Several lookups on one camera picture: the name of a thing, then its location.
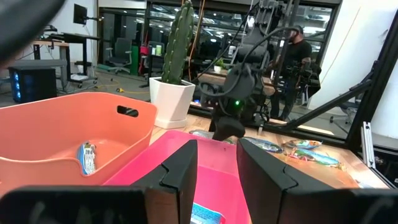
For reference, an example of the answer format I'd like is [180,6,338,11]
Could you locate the person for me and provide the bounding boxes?
[270,24,314,121]

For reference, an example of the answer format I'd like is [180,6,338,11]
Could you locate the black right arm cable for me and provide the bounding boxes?
[198,26,299,97]

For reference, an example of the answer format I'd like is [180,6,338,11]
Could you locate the blurred black foreground object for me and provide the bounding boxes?
[0,0,67,68]

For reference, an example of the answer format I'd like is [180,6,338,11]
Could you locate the black background desk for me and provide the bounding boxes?
[48,30,102,85]

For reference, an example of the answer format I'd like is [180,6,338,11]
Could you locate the opaque orange bin with handles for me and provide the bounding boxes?
[0,91,159,195]

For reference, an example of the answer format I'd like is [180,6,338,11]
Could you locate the white plant pot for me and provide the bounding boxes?
[149,77,197,130]

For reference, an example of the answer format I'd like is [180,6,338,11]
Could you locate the small potted green plant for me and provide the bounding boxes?
[213,58,225,74]

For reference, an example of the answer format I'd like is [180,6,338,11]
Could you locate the pink plastic bin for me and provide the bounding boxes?
[103,129,253,224]

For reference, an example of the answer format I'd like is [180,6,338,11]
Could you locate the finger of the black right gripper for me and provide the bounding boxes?
[212,117,246,141]

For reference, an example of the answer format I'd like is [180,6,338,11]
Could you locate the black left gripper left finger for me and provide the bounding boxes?
[132,139,199,224]

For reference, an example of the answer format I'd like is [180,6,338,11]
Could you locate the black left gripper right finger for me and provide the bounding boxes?
[236,138,335,224]

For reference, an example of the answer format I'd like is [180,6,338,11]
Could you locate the black monitor on arm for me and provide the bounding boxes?
[73,3,88,26]

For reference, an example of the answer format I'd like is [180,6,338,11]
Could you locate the green bin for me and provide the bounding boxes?
[130,45,140,75]

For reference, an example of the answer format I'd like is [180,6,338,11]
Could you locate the silver metal bracket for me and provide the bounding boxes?
[360,121,376,169]

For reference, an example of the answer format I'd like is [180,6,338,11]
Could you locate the black computer tower blue lights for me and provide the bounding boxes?
[8,65,58,103]

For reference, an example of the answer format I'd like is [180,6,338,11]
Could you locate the grey office chair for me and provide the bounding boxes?
[105,37,133,75]

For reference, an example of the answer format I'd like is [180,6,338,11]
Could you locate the wooden top background desk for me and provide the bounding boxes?
[30,39,70,91]

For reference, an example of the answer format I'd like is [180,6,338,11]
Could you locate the translucent orange plastic bin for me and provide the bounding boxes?
[273,151,361,190]

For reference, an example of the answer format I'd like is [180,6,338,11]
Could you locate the green cactus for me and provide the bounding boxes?
[160,0,195,86]

